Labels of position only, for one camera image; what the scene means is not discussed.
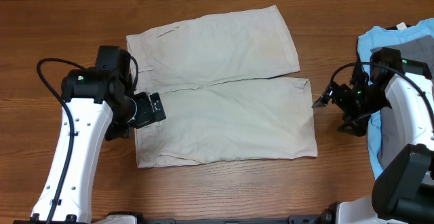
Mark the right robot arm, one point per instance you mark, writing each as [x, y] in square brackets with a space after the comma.
[399, 194]

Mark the beige shorts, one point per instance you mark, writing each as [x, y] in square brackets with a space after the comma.
[228, 88]

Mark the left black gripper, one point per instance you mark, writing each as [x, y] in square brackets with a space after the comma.
[148, 115]

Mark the light blue t-shirt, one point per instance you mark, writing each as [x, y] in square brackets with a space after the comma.
[370, 42]

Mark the grey shorts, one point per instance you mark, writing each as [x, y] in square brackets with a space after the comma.
[419, 50]

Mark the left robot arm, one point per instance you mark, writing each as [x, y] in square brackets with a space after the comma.
[99, 103]

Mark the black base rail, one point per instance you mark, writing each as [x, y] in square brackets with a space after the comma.
[230, 221]

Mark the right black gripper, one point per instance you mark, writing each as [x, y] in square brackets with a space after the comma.
[340, 92]

